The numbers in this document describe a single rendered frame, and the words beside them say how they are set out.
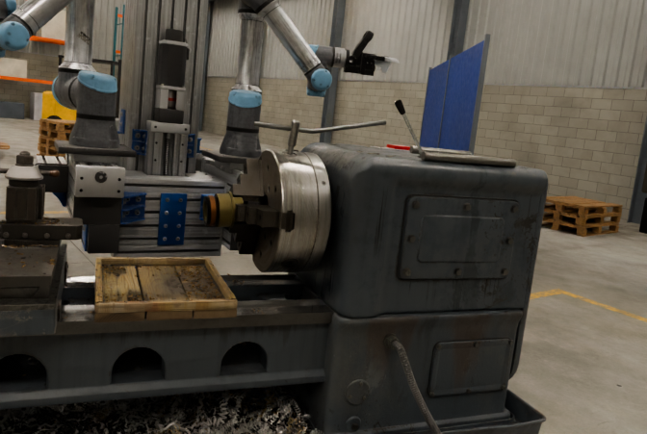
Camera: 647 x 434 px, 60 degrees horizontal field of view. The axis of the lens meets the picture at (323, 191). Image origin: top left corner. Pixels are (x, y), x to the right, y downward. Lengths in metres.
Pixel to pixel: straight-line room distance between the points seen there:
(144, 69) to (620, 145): 10.62
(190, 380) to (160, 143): 0.94
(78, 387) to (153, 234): 0.74
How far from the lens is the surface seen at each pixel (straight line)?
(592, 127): 12.27
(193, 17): 2.16
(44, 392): 1.38
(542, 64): 13.11
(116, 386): 1.38
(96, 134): 1.89
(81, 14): 2.05
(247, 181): 1.46
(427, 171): 1.39
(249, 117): 2.02
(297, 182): 1.34
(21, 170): 1.45
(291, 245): 1.34
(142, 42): 2.12
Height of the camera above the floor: 1.34
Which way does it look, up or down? 8 degrees down
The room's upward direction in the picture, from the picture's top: 6 degrees clockwise
